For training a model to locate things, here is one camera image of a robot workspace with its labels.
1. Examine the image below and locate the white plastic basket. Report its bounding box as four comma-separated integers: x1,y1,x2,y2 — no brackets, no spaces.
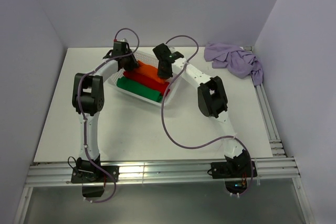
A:
107,48,182,106

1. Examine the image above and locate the orange t shirt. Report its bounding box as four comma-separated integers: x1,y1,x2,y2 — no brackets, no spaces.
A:
133,60,167,84

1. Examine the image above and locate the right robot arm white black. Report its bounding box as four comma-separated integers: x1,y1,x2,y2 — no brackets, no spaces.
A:
158,53,253,177

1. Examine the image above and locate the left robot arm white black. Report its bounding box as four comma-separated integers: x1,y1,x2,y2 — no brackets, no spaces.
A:
72,49,139,182

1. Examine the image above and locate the red rolled t shirt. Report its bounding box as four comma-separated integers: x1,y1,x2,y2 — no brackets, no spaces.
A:
123,71,169,95

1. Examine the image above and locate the green rolled t shirt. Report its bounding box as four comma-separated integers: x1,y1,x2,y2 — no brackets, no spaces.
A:
117,77,162,102

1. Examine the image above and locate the lilac t shirt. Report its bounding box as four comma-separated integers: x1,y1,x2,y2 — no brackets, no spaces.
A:
204,43,264,86

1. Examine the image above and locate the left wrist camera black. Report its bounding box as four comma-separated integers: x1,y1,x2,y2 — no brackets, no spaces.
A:
103,39,132,59

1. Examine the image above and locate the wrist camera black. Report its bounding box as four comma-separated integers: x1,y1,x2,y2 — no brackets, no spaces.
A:
152,44,184,63
103,39,132,59

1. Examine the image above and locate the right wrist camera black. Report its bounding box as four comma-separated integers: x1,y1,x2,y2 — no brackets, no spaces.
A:
152,44,184,63

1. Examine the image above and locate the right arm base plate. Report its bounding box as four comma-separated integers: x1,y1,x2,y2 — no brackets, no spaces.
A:
207,162,258,179

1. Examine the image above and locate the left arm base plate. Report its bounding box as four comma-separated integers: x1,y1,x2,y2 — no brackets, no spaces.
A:
70,165,119,184

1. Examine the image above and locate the aluminium rail frame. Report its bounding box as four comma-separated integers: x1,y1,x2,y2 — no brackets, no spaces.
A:
13,47,316,224

